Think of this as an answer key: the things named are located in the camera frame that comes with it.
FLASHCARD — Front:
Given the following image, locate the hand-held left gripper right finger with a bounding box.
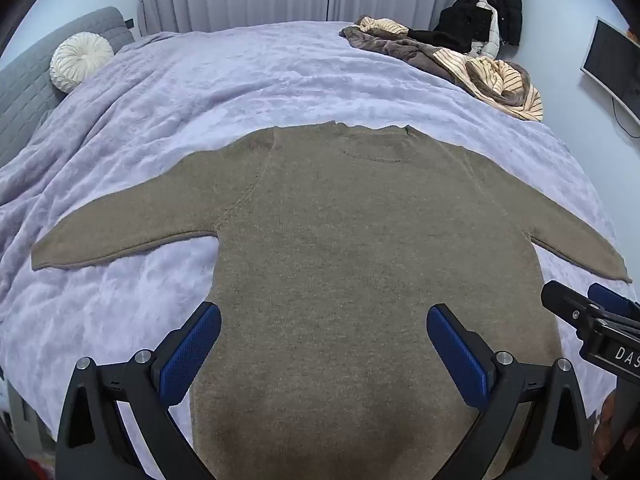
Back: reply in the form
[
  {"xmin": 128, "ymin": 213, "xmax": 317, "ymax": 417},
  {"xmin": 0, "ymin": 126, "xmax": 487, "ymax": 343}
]
[{"xmin": 426, "ymin": 303, "xmax": 594, "ymax": 480}]

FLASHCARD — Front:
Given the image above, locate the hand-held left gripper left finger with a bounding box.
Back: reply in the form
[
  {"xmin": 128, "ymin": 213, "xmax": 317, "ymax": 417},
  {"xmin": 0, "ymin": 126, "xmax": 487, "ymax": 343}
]
[{"xmin": 55, "ymin": 301, "xmax": 222, "ymax": 480}]

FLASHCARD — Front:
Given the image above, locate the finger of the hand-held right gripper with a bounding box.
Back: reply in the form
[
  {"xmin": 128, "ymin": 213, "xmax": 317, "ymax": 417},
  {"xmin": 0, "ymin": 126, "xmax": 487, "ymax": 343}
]
[
  {"xmin": 588, "ymin": 283, "xmax": 640, "ymax": 322},
  {"xmin": 541, "ymin": 281, "xmax": 603, "ymax": 333}
]

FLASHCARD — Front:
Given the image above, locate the brown knit sweater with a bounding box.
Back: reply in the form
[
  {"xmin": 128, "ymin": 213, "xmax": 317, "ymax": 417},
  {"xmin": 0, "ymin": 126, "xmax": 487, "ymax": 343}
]
[{"xmin": 31, "ymin": 120, "xmax": 632, "ymax": 480}]

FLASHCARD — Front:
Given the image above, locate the pile of striped brown clothes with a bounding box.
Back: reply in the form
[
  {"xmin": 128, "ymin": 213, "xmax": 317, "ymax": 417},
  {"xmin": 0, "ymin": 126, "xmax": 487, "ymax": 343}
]
[{"xmin": 339, "ymin": 16, "xmax": 544, "ymax": 122}]

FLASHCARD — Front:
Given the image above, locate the white-framed monitor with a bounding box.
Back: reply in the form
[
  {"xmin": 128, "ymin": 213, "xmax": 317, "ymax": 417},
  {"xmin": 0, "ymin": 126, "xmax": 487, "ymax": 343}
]
[{"xmin": 580, "ymin": 16, "xmax": 640, "ymax": 126}]

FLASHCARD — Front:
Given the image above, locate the lavender fleece blanket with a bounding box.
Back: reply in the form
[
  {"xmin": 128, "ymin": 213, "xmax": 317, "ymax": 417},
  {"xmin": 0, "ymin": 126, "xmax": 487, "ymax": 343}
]
[{"xmin": 0, "ymin": 20, "xmax": 623, "ymax": 443}]

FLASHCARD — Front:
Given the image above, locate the white round pleated pillow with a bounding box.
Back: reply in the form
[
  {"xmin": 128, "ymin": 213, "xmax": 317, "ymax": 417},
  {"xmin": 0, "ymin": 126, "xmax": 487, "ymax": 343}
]
[{"xmin": 50, "ymin": 32, "xmax": 115, "ymax": 94}]

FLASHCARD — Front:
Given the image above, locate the grey headboard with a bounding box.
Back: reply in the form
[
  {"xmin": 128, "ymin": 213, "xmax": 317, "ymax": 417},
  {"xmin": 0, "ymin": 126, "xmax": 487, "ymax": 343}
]
[{"xmin": 0, "ymin": 6, "xmax": 135, "ymax": 168}]

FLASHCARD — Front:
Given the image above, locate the black monitor cable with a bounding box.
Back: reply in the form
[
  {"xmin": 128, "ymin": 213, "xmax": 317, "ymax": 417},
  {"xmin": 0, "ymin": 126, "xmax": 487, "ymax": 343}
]
[{"xmin": 612, "ymin": 97, "xmax": 640, "ymax": 139}]

